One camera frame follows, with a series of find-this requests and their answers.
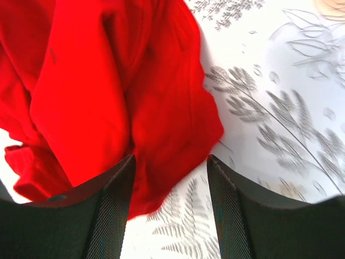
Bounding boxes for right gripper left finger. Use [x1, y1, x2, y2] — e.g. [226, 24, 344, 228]
[1, 155, 136, 258]

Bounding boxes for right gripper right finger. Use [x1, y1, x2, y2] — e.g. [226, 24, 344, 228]
[206, 155, 344, 259]

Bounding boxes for red t shirt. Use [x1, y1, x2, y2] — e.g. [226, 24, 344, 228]
[1, 1, 224, 219]

